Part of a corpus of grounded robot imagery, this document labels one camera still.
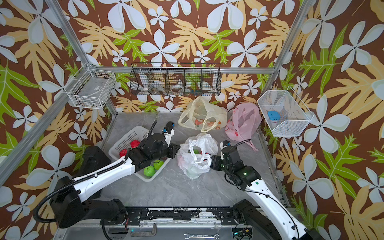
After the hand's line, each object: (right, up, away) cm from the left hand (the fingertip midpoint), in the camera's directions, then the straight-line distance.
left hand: (180, 145), depth 78 cm
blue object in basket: (+53, +16, +5) cm, 56 cm away
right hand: (+17, -7, 0) cm, 18 cm away
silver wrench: (+17, -42, -9) cm, 46 cm away
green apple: (-18, -15, +5) cm, 24 cm away
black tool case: (-45, -7, -2) cm, 46 cm away
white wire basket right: (+60, +16, -2) cm, 62 cm away
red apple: (-31, -1, +17) cm, 35 cm away
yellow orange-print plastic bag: (+15, +19, +38) cm, 45 cm away
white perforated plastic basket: (-31, +5, +21) cm, 38 cm away
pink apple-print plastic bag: (+48, +16, +34) cm, 61 cm away
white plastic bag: (+7, -4, -6) cm, 10 cm away
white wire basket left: (-54, +33, +8) cm, 63 cm away
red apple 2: (-37, -6, +12) cm, 39 cm away
